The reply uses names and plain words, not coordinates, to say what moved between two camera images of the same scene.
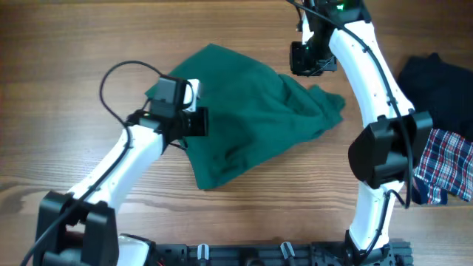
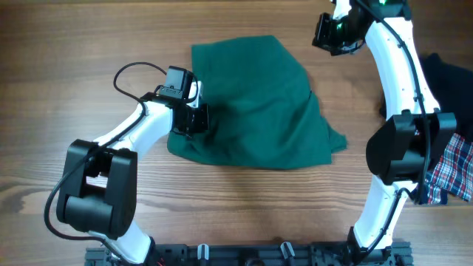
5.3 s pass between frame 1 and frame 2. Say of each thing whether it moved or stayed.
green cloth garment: moved
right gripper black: moved
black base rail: stayed
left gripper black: stayed
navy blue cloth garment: stayed
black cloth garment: stayed
